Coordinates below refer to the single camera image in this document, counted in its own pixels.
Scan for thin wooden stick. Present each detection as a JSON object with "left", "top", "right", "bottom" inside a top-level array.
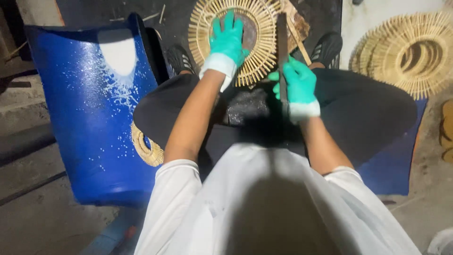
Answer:
[{"left": 286, "top": 16, "right": 312, "bottom": 66}]

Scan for person's left black shoe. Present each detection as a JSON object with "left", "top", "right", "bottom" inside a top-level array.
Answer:
[{"left": 166, "top": 44, "right": 195, "bottom": 75}]

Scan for pile of brown wooden pieces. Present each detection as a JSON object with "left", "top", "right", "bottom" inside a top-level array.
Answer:
[{"left": 439, "top": 99, "right": 453, "bottom": 164}]

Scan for long dark metal blade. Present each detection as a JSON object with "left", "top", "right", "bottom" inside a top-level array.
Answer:
[{"left": 276, "top": 12, "right": 292, "bottom": 122}]

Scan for person's left hand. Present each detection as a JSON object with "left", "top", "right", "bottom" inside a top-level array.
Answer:
[{"left": 199, "top": 10, "right": 250, "bottom": 93}]

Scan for stack of bamboo sunburst frames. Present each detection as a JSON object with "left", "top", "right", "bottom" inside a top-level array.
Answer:
[{"left": 348, "top": 11, "right": 453, "bottom": 101}]

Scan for small woven bamboo ring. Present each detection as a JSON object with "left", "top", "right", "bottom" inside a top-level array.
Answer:
[{"left": 130, "top": 120, "right": 165, "bottom": 167}]

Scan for person's black trousers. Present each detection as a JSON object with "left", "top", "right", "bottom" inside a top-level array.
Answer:
[{"left": 133, "top": 67, "right": 418, "bottom": 178}]

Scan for person's right black shoe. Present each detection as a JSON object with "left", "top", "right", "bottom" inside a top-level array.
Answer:
[{"left": 310, "top": 32, "right": 343, "bottom": 70}]

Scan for person's black shoe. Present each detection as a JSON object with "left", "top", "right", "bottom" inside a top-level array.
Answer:
[
  {"left": 166, "top": 44, "right": 195, "bottom": 75},
  {"left": 310, "top": 32, "right": 343, "bottom": 70}
]

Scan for person's white shirt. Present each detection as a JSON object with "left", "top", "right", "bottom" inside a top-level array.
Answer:
[{"left": 134, "top": 143, "right": 422, "bottom": 255}]

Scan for white bag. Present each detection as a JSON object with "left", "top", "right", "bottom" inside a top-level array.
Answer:
[{"left": 426, "top": 228, "right": 453, "bottom": 255}]

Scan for person's right hand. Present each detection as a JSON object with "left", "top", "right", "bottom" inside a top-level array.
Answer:
[{"left": 268, "top": 56, "right": 321, "bottom": 124}]

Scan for blue plastic half barrel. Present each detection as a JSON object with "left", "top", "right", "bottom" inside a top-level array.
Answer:
[{"left": 24, "top": 12, "right": 171, "bottom": 208}]

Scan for dark speckled cloth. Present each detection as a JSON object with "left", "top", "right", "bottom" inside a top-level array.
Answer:
[{"left": 226, "top": 88, "right": 270, "bottom": 127}]

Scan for rough wooden chopping block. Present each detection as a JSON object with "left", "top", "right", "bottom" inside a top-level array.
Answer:
[{"left": 280, "top": 0, "right": 311, "bottom": 54}]

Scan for round bamboo sunburst frame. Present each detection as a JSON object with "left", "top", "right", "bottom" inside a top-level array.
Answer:
[{"left": 188, "top": 0, "right": 284, "bottom": 88}]

